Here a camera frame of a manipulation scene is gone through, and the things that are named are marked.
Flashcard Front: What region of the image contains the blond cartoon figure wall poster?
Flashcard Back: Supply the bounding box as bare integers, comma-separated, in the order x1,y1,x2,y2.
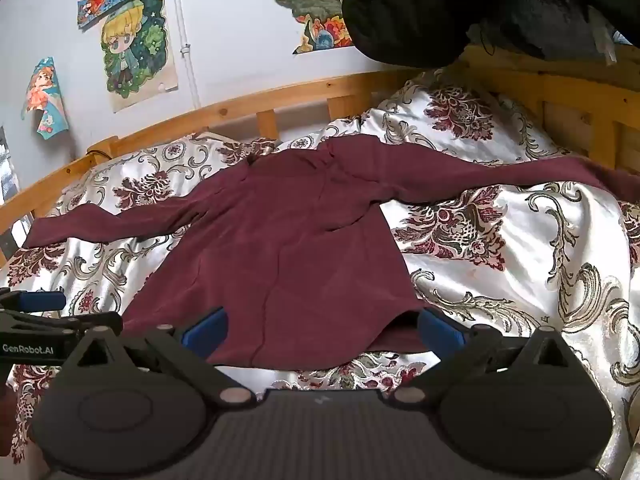
101,0,180,114

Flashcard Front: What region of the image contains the wooden bed frame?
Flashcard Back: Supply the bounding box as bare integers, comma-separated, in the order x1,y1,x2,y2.
0,45,640,261

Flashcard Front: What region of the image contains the maroon long-sleeved shirt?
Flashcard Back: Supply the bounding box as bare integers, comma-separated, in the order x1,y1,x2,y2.
22,135,640,368

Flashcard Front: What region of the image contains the black jacket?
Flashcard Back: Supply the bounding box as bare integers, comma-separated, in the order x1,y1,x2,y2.
342,0,640,68

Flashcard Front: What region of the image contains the white wall pipe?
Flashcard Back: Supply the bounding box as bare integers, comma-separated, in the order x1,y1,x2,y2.
170,0,204,111

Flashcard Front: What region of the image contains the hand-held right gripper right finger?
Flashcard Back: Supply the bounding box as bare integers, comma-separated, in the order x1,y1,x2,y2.
390,307,577,406

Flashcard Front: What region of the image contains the floral satin bedspread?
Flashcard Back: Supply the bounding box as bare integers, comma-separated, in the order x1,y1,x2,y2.
0,67,640,480

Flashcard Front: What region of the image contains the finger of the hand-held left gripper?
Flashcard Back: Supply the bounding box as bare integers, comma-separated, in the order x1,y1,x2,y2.
0,311,124,343
0,287,67,314

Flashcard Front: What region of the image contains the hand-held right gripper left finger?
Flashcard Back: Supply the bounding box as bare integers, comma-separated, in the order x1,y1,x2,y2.
62,307,256,406

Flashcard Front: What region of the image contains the window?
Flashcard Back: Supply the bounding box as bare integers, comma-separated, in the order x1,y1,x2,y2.
0,125,21,207

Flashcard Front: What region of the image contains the curled small cartoon wall poster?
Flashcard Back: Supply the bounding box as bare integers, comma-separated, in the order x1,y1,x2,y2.
21,56,69,139

